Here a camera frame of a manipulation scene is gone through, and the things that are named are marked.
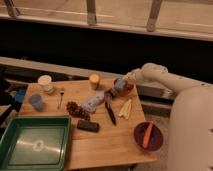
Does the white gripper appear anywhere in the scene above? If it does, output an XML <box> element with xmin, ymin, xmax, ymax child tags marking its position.
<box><xmin>123</xmin><ymin>68</ymin><xmax>144</xmax><ymax>85</ymax></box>

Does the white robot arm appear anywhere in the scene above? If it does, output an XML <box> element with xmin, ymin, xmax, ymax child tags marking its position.
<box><xmin>124</xmin><ymin>63</ymin><xmax>213</xmax><ymax>171</ymax></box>

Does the red bowl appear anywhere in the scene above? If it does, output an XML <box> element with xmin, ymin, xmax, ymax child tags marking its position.
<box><xmin>114</xmin><ymin>82</ymin><xmax>134</xmax><ymax>96</ymax></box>

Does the purple bowl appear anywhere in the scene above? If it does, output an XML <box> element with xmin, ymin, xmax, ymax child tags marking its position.
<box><xmin>134</xmin><ymin>122</ymin><xmax>163</xmax><ymax>152</ymax></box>

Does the yellow cup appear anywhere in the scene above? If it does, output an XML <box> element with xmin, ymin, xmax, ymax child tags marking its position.
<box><xmin>89</xmin><ymin>74</ymin><xmax>100</xmax><ymax>90</ymax></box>

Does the orange carrot stick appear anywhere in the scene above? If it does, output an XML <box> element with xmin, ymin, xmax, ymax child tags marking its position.
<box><xmin>142</xmin><ymin>122</ymin><xmax>153</xmax><ymax>148</ymax></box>

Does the blue grey cloth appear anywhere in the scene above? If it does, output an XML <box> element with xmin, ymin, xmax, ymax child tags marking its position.
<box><xmin>82</xmin><ymin>91</ymin><xmax>104</xmax><ymax>113</ymax></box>

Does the black rectangular block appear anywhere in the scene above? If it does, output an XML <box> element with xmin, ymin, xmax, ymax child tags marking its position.
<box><xmin>77</xmin><ymin>120</ymin><xmax>99</xmax><ymax>132</ymax></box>

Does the white cup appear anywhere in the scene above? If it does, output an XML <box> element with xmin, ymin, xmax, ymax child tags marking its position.
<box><xmin>38</xmin><ymin>75</ymin><xmax>54</xmax><ymax>94</ymax></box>

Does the blue object at table edge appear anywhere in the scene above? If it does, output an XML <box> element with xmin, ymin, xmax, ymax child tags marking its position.
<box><xmin>14</xmin><ymin>88</ymin><xmax>26</xmax><ymax>103</ymax></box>

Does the green plastic tray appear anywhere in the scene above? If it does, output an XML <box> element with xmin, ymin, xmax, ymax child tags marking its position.
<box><xmin>0</xmin><ymin>116</ymin><xmax>71</xmax><ymax>171</ymax></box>

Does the black equipment at left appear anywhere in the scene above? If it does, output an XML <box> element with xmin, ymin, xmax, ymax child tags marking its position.
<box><xmin>0</xmin><ymin>69</ymin><xmax>20</xmax><ymax>135</ymax></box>

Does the black handled brush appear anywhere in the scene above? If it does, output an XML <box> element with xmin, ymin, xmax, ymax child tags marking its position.
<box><xmin>104</xmin><ymin>89</ymin><xmax>116</xmax><ymax>124</ymax></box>

